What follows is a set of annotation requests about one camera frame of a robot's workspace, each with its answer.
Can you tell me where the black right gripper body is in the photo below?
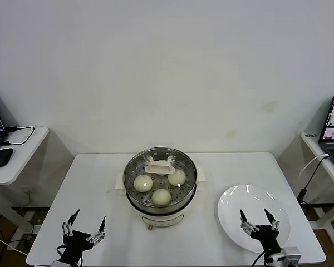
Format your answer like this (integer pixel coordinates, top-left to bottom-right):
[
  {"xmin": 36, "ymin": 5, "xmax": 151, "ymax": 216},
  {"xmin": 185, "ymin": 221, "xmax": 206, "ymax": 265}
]
[{"xmin": 250, "ymin": 225, "xmax": 283, "ymax": 254}]

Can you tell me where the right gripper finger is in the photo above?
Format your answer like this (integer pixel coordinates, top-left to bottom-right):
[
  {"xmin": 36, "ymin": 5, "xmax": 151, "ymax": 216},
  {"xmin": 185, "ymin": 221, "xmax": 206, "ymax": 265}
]
[
  {"xmin": 239, "ymin": 209, "xmax": 260, "ymax": 236},
  {"xmin": 263, "ymin": 208, "xmax": 281, "ymax": 233}
]

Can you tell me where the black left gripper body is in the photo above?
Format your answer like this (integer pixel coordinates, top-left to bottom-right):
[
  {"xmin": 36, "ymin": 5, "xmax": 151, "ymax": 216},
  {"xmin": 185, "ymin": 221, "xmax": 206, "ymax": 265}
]
[{"xmin": 61, "ymin": 230, "xmax": 91, "ymax": 264}]

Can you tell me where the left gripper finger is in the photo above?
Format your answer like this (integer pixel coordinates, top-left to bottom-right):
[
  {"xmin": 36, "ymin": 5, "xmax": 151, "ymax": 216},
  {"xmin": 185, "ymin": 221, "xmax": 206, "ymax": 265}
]
[
  {"xmin": 85, "ymin": 216, "xmax": 106, "ymax": 245},
  {"xmin": 61, "ymin": 209, "xmax": 81, "ymax": 237}
]

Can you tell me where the round glass pot lid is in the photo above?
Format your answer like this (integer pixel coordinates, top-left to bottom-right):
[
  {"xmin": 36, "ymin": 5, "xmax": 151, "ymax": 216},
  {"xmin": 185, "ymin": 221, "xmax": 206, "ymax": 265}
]
[{"xmin": 123, "ymin": 146, "xmax": 198, "ymax": 206}]

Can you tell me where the stainless steel steamer basket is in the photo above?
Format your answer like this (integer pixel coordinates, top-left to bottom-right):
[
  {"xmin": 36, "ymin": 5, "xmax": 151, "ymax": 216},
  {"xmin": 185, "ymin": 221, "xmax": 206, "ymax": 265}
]
[{"xmin": 115, "ymin": 146, "xmax": 207, "ymax": 215}]

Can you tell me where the white round plate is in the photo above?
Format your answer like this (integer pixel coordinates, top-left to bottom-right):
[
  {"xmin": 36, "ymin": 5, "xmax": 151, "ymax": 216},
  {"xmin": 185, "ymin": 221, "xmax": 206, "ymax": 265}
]
[{"xmin": 218, "ymin": 184, "xmax": 292, "ymax": 254}]

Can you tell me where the cream electric cooker base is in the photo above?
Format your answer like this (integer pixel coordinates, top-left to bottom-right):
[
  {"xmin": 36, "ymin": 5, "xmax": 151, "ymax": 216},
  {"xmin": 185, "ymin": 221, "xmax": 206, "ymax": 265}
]
[{"xmin": 116, "ymin": 177, "xmax": 207, "ymax": 231}]

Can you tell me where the white side table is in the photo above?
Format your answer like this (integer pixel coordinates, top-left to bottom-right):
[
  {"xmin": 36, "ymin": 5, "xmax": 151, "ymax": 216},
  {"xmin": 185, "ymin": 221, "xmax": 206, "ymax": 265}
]
[
  {"xmin": 0, "ymin": 125, "xmax": 51, "ymax": 233},
  {"xmin": 301, "ymin": 130, "xmax": 334, "ymax": 246}
]

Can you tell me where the black computer mouse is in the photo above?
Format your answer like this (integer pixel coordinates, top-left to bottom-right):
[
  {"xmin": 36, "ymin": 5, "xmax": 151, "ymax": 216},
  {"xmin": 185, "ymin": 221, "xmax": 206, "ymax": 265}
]
[{"xmin": 0, "ymin": 146, "xmax": 14, "ymax": 167}]

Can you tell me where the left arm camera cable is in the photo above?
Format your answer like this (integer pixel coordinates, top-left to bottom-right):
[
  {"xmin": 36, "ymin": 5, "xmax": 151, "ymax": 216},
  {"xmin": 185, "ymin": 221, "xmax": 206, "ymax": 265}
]
[{"xmin": 55, "ymin": 244, "xmax": 66, "ymax": 261}]

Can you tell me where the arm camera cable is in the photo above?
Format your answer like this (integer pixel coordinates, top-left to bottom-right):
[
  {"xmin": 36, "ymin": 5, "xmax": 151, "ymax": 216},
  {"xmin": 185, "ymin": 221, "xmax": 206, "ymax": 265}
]
[
  {"xmin": 55, "ymin": 244, "xmax": 66, "ymax": 261},
  {"xmin": 252, "ymin": 250, "xmax": 267, "ymax": 267}
]

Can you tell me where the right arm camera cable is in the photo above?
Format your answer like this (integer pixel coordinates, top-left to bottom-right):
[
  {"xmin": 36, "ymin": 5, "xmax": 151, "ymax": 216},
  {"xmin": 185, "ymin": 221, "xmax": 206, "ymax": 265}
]
[{"xmin": 252, "ymin": 250, "xmax": 267, "ymax": 267}]

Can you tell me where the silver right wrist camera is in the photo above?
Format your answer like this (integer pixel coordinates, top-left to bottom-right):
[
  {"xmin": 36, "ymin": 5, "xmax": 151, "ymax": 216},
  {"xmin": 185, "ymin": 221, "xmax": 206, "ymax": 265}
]
[{"xmin": 279, "ymin": 246, "xmax": 302, "ymax": 267}]

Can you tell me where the black hanging laptop cable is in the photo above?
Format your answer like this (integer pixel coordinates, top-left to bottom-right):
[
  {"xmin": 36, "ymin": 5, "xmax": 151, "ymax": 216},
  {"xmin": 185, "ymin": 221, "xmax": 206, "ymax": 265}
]
[{"xmin": 297, "ymin": 159, "xmax": 325, "ymax": 200}]

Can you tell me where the white floor cable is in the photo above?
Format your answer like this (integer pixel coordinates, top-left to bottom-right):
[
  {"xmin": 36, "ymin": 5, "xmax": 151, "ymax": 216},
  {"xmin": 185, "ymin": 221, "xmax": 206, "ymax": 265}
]
[{"xmin": 0, "ymin": 233, "xmax": 27, "ymax": 255}]

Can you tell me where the white laptop cable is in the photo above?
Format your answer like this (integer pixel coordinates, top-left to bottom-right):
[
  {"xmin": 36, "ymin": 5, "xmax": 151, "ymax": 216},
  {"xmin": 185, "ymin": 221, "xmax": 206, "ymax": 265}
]
[{"xmin": 299, "ymin": 153, "xmax": 331, "ymax": 179}]

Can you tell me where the thin black laptop cable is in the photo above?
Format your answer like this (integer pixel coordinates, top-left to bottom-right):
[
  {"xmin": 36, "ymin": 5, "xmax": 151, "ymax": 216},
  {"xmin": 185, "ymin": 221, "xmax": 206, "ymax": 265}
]
[{"xmin": 1, "ymin": 125, "xmax": 36, "ymax": 145}]

